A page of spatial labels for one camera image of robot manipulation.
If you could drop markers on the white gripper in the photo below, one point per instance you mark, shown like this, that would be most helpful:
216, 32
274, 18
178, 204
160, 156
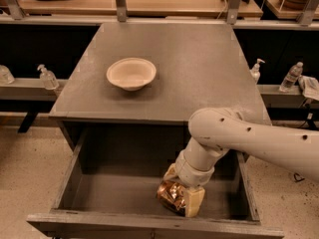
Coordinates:
191, 172

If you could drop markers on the crushed orange can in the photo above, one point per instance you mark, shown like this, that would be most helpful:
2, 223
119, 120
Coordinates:
170, 195

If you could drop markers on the grey top drawer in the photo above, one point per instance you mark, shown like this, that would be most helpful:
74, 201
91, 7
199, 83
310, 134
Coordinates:
109, 191

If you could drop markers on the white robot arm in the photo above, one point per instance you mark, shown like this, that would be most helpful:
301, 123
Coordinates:
213, 133

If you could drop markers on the grey wooden cabinet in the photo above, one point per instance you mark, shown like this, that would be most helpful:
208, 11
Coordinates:
198, 66

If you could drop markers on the white paper bowl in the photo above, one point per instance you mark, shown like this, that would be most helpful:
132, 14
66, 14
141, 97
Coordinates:
131, 74

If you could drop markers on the white pump bottle right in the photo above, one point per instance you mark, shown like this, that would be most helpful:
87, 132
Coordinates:
254, 71

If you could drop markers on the clear plastic water bottle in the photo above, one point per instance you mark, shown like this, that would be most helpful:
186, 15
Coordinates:
291, 78

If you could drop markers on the clear pump bottle left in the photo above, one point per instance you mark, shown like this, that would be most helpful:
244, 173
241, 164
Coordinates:
48, 78

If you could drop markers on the wooden desk behind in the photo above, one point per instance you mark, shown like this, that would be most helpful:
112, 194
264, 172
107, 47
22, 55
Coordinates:
135, 8

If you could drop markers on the clear bottle far left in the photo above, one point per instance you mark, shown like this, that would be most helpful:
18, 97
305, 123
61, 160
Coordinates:
5, 75

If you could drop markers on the grey metal bracket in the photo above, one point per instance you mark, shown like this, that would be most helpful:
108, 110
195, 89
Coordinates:
15, 11
307, 15
121, 10
232, 11

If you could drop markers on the grey metal bracket middle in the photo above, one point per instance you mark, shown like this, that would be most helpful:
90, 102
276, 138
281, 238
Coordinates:
121, 10

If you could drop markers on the grey metal bracket far right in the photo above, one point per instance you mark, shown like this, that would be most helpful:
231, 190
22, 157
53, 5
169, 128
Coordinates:
307, 15

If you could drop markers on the grey metal bracket left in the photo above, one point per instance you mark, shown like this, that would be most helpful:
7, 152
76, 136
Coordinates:
15, 11

